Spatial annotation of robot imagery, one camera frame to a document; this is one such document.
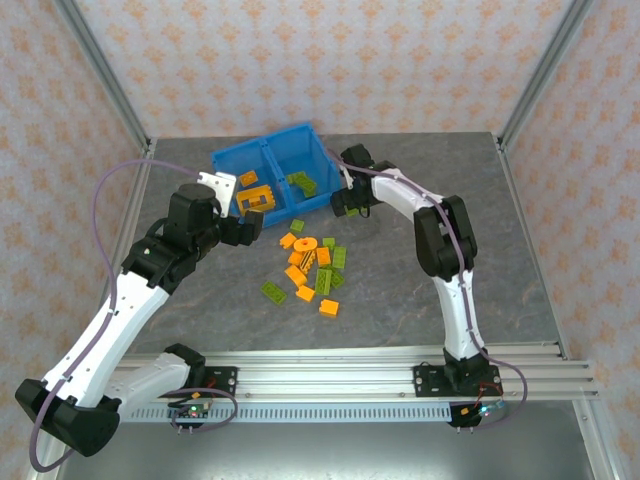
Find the tall green lego brick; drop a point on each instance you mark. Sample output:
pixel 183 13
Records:
pixel 323 280

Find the small green circuit board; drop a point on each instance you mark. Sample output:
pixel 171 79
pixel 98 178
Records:
pixel 487 410
pixel 192 412

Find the orange lego window frame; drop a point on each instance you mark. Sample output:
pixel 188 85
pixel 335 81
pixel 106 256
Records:
pixel 255 190

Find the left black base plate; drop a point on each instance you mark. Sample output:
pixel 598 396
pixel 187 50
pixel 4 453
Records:
pixel 222 382

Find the aluminium side rail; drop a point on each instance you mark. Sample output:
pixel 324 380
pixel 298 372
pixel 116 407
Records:
pixel 514 190
pixel 138 190

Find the aluminium frame post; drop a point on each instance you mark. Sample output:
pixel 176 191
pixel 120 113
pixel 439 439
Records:
pixel 105 70
pixel 544 70

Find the green toothed lego piece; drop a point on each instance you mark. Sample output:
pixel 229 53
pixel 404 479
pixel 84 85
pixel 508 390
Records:
pixel 310 188

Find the green lego plate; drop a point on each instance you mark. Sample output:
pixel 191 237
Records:
pixel 273 293
pixel 338 278

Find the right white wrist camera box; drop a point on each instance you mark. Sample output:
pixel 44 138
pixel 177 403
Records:
pixel 346 177

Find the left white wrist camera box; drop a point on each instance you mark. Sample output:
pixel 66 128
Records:
pixel 220 187

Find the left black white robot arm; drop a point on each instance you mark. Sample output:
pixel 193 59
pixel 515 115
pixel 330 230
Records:
pixel 100 340

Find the long green lego brick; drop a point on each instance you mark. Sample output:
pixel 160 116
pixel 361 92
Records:
pixel 301 177

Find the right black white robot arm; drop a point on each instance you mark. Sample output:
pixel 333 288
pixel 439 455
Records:
pixel 460 320

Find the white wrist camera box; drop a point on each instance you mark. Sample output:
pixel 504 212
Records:
pixel 346 177
pixel 220 187

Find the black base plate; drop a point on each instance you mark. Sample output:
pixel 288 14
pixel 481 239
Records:
pixel 425 382
pixel 222 382

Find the orange black-striped lego piece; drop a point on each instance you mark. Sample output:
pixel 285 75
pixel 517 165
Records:
pixel 306 261

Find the orange round lego disc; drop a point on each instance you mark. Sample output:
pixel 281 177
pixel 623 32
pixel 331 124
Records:
pixel 311 244

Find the small orange lego brick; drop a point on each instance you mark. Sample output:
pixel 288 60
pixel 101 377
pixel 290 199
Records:
pixel 294 258

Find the grey metal sheet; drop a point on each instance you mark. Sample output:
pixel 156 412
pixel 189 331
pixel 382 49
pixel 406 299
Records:
pixel 325 455

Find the aluminium frame leg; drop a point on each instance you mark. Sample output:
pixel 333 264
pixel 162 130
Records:
pixel 595 445
pixel 40 477

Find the aluminium mounting rail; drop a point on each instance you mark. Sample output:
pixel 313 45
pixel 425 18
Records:
pixel 325 380

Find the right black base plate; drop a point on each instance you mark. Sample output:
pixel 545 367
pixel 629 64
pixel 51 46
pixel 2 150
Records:
pixel 425 382

